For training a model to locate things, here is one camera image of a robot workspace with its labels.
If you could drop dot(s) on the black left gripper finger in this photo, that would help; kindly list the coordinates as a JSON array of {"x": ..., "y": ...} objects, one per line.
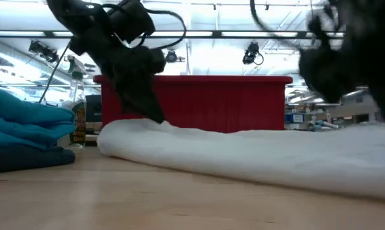
[{"x": 138, "y": 96}]

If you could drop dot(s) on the red plastic laundry basket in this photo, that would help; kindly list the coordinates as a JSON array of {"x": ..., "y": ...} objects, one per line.
[{"x": 227, "y": 102}]

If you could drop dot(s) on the bright blue cloth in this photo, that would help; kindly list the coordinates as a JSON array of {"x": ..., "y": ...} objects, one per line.
[{"x": 23, "y": 121}]

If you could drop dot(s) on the white fluffy towel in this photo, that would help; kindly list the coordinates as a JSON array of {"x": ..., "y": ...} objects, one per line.
[{"x": 243, "y": 156}]

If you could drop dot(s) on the navy blue cloth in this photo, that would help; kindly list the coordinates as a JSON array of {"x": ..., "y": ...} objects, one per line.
[{"x": 26, "y": 159}]

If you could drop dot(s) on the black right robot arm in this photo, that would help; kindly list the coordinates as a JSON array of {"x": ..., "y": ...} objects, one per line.
[{"x": 384, "y": 48}]

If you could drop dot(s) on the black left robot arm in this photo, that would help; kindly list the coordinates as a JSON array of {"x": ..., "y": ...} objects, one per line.
[{"x": 71, "y": 14}]

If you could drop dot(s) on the black ceiling spotlight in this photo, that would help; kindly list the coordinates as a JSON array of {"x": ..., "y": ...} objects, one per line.
[
  {"x": 171, "y": 57},
  {"x": 42, "y": 51},
  {"x": 250, "y": 52}
]

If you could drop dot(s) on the grey cluttered workbench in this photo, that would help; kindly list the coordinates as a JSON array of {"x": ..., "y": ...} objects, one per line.
[{"x": 355, "y": 108}]

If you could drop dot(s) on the black box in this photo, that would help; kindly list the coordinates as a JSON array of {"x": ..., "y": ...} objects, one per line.
[{"x": 93, "y": 108}]

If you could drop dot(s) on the clear spray bottle green nozzle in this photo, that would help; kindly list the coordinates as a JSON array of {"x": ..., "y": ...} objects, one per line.
[{"x": 79, "y": 111}]

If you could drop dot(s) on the blue labelled bin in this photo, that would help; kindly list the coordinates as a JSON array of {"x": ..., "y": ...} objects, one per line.
[{"x": 295, "y": 118}]

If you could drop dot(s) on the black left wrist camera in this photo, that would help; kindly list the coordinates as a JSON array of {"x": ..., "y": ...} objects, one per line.
[{"x": 131, "y": 19}]

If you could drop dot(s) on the black aluminium rig frame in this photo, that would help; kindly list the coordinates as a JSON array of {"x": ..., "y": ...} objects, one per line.
[{"x": 243, "y": 34}]

